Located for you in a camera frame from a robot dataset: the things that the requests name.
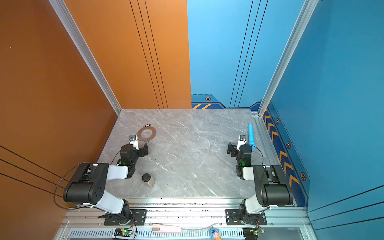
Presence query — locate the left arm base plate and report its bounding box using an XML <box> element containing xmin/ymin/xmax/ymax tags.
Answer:
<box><xmin>99</xmin><ymin>209</ymin><xmax>147</xmax><ymax>226</ymax></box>

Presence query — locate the perforated metal ring disc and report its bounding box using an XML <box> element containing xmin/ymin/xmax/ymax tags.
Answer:
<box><xmin>137</xmin><ymin>126</ymin><xmax>157</xmax><ymax>142</ymax></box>

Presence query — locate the light blue cylinder tool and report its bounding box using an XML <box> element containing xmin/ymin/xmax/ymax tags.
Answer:
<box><xmin>248</xmin><ymin>123</ymin><xmax>256</xmax><ymax>151</ymax></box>

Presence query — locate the small jar black lid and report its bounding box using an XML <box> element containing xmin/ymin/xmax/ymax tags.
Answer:
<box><xmin>142</xmin><ymin>173</ymin><xmax>156</xmax><ymax>188</ymax></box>

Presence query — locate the right green circuit board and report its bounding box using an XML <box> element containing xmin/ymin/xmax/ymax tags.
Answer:
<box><xmin>243</xmin><ymin>228</ymin><xmax>265</xmax><ymax>240</ymax></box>

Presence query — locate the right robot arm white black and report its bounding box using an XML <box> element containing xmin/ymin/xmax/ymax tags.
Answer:
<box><xmin>226</xmin><ymin>143</ymin><xmax>294</xmax><ymax>226</ymax></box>

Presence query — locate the aluminium corner post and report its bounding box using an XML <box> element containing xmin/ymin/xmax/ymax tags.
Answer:
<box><xmin>258</xmin><ymin>0</ymin><xmax>319</xmax><ymax>117</ymax></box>
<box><xmin>49</xmin><ymin>0</ymin><xmax>122</xmax><ymax>115</ymax></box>

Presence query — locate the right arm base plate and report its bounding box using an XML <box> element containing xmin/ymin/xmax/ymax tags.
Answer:
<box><xmin>225</xmin><ymin>209</ymin><xmax>268</xmax><ymax>226</ymax></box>

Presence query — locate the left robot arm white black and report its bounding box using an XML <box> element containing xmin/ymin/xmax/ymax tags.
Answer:
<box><xmin>63</xmin><ymin>144</ymin><xmax>149</xmax><ymax>226</ymax></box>

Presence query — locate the green circuit board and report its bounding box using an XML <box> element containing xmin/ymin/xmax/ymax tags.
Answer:
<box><xmin>243</xmin><ymin>228</ymin><xmax>265</xmax><ymax>240</ymax></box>
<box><xmin>114</xmin><ymin>229</ymin><xmax>134</xmax><ymax>239</ymax></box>

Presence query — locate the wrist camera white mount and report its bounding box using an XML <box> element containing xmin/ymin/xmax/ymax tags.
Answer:
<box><xmin>236</xmin><ymin>135</ymin><xmax>247</xmax><ymax>151</ymax></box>
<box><xmin>129</xmin><ymin>135</ymin><xmax>139</xmax><ymax>151</ymax></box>

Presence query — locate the colourful small packet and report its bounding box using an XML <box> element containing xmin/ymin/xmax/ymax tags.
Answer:
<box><xmin>209</xmin><ymin>228</ymin><xmax>222</xmax><ymax>240</ymax></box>

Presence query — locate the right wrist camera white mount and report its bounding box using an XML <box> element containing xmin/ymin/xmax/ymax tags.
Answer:
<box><xmin>236</xmin><ymin>135</ymin><xmax>247</xmax><ymax>151</ymax></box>

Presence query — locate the left aluminium corner post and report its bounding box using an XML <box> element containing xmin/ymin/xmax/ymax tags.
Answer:
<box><xmin>49</xmin><ymin>0</ymin><xmax>122</xmax><ymax>115</ymax></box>

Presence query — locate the right aluminium corner post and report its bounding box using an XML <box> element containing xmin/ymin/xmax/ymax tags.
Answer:
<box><xmin>258</xmin><ymin>0</ymin><xmax>319</xmax><ymax>117</ymax></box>

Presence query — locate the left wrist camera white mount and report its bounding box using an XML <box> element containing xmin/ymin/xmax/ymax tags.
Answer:
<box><xmin>129</xmin><ymin>135</ymin><xmax>139</xmax><ymax>151</ymax></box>

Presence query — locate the aluminium front rail frame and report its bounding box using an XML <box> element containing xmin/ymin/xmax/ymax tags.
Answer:
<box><xmin>55</xmin><ymin>197</ymin><xmax>316</xmax><ymax>240</ymax></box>

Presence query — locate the pink white box cutter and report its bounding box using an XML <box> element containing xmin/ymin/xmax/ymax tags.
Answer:
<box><xmin>152</xmin><ymin>224</ymin><xmax>182</xmax><ymax>234</ymax></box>

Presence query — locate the left green circuit board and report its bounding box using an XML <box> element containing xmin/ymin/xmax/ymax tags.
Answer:
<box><xmin>114</xmin><ymin>229</ymin><xmax>134</xmax><ymax>239</ymax></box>

